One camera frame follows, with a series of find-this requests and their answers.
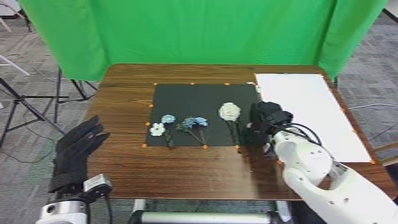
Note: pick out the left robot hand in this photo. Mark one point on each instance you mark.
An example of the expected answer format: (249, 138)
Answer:
(73, 150)

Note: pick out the light blue flower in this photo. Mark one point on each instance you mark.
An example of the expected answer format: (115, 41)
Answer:
(167, 118)

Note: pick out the large white flower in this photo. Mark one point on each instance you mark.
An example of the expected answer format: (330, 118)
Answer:
(229, 111)

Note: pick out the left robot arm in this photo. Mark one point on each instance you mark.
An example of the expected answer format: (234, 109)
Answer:
(64, 210)

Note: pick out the black backdrop stand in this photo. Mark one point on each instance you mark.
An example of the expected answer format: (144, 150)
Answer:
(74, 85)

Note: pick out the dark mat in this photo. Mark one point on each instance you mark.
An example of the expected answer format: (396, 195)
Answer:
(195, 100)

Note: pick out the white sheet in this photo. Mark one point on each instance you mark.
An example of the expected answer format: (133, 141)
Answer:
(307, 113)

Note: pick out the pale grey bar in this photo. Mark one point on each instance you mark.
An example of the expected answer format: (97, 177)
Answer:
(206, 217)

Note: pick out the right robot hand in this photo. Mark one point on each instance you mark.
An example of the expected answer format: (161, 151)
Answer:
(270, 115)

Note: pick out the small white flower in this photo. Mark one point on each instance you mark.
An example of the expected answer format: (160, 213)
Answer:
(156, 129)

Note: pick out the black tripod stand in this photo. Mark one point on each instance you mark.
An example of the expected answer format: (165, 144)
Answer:
(23, 103)

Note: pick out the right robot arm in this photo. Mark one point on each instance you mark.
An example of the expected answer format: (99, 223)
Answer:
(330, 186)

